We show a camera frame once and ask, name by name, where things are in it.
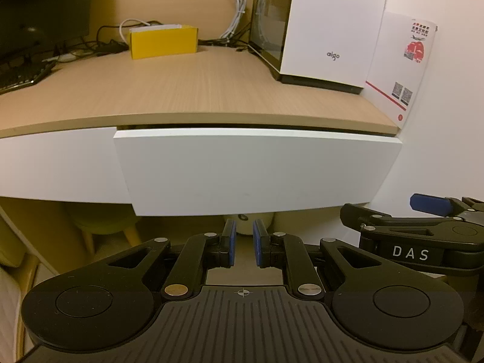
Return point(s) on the yellow-green stool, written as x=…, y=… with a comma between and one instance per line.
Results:
x=102, y=220

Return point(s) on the yellow cardboard box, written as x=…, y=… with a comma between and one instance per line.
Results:
x=162, y=44

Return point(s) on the black keyboard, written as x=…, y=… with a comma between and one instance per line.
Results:
x=19, y=77

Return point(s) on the white desk drawer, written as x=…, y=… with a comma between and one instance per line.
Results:
x=245, y=170

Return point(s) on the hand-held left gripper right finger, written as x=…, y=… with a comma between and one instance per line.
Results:
x=259, y=247

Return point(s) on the black monitor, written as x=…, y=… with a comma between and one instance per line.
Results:
x=37, y=7

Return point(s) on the white desk front panel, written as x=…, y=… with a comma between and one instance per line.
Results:
x=56, y=166

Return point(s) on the white printed wall leaflet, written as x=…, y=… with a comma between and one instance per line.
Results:
x=397, y=70

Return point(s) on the pale plush toy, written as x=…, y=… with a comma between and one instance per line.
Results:
x=266, y=219

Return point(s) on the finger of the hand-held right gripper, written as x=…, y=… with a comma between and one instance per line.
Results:
x=363, y=217
x=431, y=203

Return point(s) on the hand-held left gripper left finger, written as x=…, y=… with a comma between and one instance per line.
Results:
x=229, y=247

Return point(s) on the white computer case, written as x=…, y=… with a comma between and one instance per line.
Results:
x=332, y=26

